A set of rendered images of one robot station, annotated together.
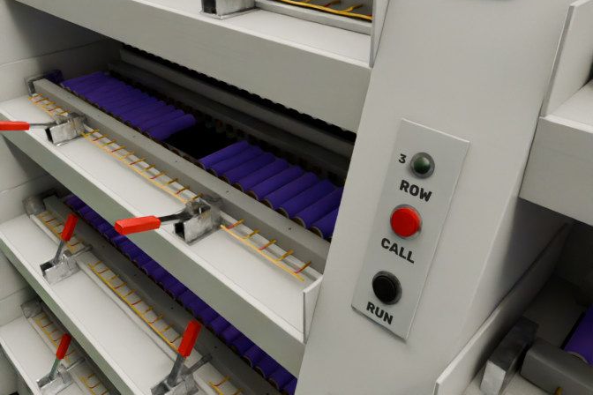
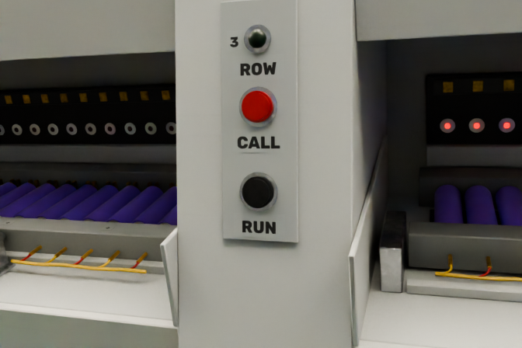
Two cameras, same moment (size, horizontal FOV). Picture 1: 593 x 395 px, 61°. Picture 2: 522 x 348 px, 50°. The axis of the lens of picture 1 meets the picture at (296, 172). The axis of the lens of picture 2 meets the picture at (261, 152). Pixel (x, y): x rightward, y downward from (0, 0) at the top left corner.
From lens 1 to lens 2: 12 cm
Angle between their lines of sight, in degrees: 27
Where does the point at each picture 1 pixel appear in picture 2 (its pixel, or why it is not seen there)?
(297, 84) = (86, 21)
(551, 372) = (436, 242)
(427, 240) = (287, 115)
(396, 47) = not seen: outside the picture
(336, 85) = (135, 3)
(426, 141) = (254, 13)
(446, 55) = not seen: outside the picture
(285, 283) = (123, 287)
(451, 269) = (320, 134)
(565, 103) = not seen: outside the picture
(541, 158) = not seen: outside the picture
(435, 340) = (329, 224)
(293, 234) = (115, 231)
